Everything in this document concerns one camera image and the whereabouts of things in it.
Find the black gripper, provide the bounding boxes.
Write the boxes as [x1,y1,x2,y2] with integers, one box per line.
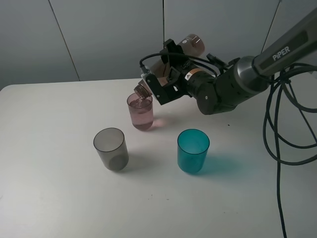
[145,39,220,115]

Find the brown translucent plastic bottle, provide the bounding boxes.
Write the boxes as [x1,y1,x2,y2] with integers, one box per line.
[134,34,214,105]

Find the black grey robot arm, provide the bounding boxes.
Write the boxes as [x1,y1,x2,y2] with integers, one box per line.
[139,9,317,115]

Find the pink translucent plastic cup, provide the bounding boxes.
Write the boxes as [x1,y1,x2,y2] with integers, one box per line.
[127,93,154,131]

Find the teal translucent plastic cup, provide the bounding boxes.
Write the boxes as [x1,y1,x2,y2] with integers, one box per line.
[177,129,210,174]

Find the grey translucent plastic cup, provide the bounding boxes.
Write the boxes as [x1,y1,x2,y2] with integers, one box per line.
[93,127,129,172]

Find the black cable bundle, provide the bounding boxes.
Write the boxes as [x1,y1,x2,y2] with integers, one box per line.
[262,63,317,238]

